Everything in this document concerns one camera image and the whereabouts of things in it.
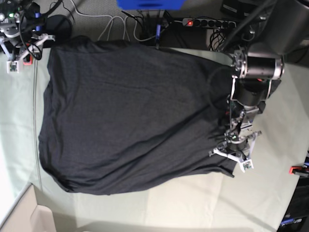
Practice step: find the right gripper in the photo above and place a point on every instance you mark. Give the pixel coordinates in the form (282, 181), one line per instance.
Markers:
(15, 63)

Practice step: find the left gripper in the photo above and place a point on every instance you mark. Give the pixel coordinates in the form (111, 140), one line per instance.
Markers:
(237, 149)

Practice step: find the black t-shirt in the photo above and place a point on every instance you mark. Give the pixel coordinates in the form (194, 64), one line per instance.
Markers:
(122, 117)

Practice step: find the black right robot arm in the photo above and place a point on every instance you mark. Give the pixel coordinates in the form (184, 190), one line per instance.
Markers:
(21, 32)

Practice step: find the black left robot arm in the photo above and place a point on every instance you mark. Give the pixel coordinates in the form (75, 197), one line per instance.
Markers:
(255, 68)

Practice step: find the red black left clamp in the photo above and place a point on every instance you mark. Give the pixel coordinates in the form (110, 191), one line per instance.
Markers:
(28, 60)

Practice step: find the green table cloth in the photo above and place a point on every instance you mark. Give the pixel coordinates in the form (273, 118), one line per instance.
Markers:
(254, 201)

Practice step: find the red black side clamp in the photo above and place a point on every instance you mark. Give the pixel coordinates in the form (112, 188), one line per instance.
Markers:
(302, 170)

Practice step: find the blue plastic bin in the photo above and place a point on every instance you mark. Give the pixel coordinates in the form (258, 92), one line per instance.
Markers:
(150, 4)

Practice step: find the white power strip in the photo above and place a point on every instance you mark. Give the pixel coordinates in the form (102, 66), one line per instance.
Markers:
(208, 23)

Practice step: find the cardboard box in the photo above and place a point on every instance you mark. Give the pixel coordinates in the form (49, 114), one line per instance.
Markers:
(27, 215)

